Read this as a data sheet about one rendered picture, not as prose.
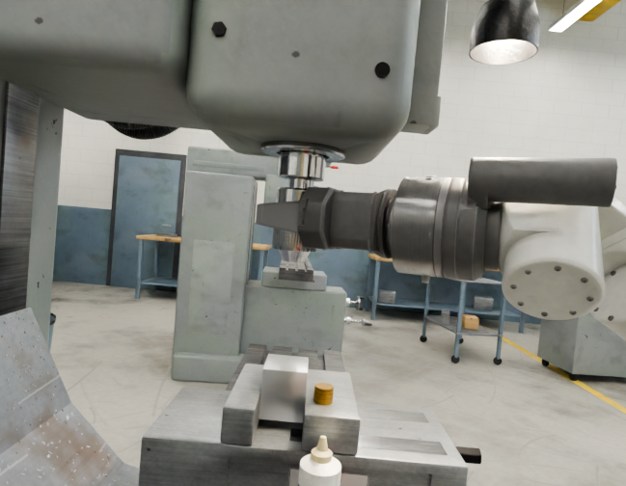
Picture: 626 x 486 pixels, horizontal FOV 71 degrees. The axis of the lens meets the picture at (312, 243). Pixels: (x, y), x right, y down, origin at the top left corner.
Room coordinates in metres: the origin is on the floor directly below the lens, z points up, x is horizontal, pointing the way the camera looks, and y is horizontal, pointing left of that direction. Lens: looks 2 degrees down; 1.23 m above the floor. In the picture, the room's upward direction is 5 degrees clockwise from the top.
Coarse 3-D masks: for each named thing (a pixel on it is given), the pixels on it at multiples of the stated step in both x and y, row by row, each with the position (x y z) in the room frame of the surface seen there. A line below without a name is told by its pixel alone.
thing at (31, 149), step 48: (0, 96) 0.53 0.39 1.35; (0, 144) 0.54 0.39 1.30; (48, 144) 0.63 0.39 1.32; (0, 192) 0.54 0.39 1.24; (48, 192) 0.64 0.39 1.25; (0, 240) 0.54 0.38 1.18; (48, 240) 0.65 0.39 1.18; (0, 288) 0.55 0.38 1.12; (48, 288) 0.66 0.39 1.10; (48, 336) 0.67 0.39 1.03
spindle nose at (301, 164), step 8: (280, 152) 0.44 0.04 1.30; (288, 152) 0.43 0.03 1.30; (296, 152) 0.43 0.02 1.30; (304, 152) 0.43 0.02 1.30; (312, 152) 0.43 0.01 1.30; (280, 160) 0.44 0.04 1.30; (288, 160) 0.43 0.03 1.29; (296, 160) 0.43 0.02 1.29; (304, 160) 0.43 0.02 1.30; (312, 160) 0.43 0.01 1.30; (320, 160) 0.44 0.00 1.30; (280, 168) 0.44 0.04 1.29; (288, 168) 0.43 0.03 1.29; (296, 168) 0.43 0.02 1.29; (304, 168) 0.43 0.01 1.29; (312, 168) 0.43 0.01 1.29; (320, 168) 0.44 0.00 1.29; (280, 176) 0.45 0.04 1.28; (296, 176) 0.44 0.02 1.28; (304, 176) 0.43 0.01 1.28; (312, 176) 0.43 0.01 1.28; (320, 176) 0.44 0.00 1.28
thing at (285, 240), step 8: (280, 200) 0.44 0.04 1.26; (288, 200) 0.43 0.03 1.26; (296, 200) 0.43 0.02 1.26; (280, 232) 0.43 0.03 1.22; (288, 232) 0.43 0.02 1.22; (272, 240) 0.45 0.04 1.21; (280, 240) 0.43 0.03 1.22; (288, 240) 0.43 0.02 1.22; (296, 240) 0.43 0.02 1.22; (280, 248) 0.43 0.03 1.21; (288, 248) 0.43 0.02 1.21; (296, 248) 0.43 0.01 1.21; (304, 248) 0.43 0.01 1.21; (312, 248) 0.44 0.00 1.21
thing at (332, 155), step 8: (264, 144) 0.43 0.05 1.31; (272, 144) 0.42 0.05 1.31; (280, 144) 0.41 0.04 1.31; (288, 144) 0.41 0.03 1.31; (296, 144) 0.41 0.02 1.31; (304, 144) 0.41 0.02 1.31; (312, 144) 0.41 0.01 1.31; (320, 144) 0.41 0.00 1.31; (264, 152) 0.46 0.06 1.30; (272, 152) 0.45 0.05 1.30; (320, 152) 0.43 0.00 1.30; (328, 152) 0.42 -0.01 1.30; (336, 152) 0.43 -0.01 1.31; (344, 152) 0.44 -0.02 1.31; (328, 160) 0.47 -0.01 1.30; (336, 160) 0.47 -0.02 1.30
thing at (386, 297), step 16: (160, 240) 6.07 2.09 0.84; (176, 240) 6.07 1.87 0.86; (368, 272) 6.79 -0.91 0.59; (368, 288) 6.75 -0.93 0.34; (368, 304) 6.75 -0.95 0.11; (384, 304) 6.13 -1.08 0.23; (400, 304) 6.26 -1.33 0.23; (416, 304) 6.39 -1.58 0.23; (432, 304) 6.53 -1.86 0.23; (448, 304) 6.67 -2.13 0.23; (480, 304) 6.37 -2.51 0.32
